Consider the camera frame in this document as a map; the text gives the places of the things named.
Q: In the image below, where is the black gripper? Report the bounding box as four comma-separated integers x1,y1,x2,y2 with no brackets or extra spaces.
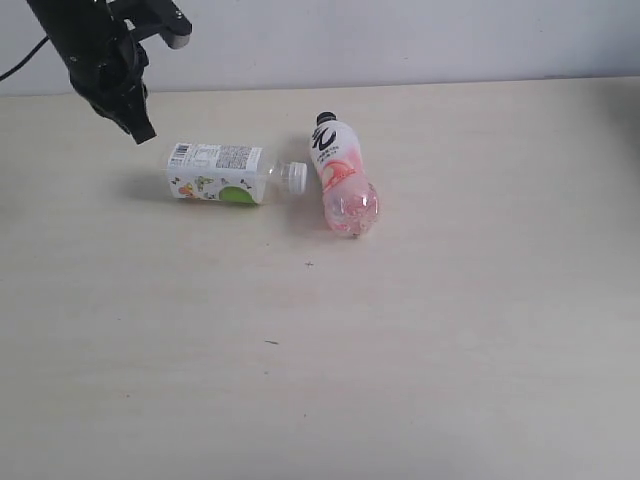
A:
65,19,156,145

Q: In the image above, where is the square bottle butterfly label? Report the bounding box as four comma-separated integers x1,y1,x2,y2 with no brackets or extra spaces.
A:
162,141,308,208

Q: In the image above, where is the pink peach drink bottle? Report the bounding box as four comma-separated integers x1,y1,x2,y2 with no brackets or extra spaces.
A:
309,111,379,238

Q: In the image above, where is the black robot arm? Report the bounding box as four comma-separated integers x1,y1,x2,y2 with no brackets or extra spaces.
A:
28,0,156,144

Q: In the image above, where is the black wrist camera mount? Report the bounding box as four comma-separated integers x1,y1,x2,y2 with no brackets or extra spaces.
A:
107,0,192,50

